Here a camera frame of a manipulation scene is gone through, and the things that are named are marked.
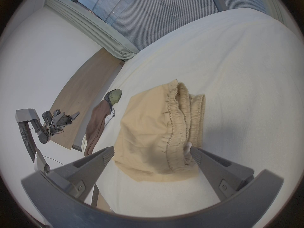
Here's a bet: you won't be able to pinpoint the dark grey garment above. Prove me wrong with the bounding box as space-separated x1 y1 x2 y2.
104 92 113 109

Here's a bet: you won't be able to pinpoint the white garment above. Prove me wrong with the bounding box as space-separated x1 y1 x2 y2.
104 108 116 127

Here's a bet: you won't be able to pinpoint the green garment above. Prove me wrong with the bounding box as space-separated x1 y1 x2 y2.
110 89 123 104

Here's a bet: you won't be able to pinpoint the grey-green curtain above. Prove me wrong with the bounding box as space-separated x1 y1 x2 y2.
261 0 294 27
45 0 139 62

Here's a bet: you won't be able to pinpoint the bed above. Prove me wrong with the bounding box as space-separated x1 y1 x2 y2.
49 7 304 217

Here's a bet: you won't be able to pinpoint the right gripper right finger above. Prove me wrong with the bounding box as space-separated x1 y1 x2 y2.
189 146 255 198

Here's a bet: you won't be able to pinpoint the window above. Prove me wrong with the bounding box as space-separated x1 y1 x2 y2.
57 0 271 52

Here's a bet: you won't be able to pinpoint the tan shorts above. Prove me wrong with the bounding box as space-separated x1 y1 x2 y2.
114 79 206 182

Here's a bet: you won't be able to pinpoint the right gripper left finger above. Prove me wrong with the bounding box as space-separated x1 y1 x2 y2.
49 146 116 203

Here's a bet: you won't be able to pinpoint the brown garment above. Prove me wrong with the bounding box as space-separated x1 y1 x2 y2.
84 100 112 156

